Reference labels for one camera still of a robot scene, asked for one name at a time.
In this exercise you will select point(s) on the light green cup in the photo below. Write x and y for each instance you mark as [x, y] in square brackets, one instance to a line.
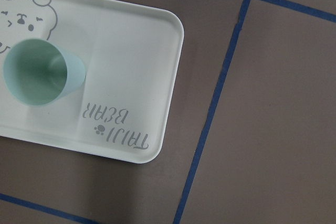
[37, 72]

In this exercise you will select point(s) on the white bear tray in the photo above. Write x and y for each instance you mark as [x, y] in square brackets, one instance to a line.
[131, 53]

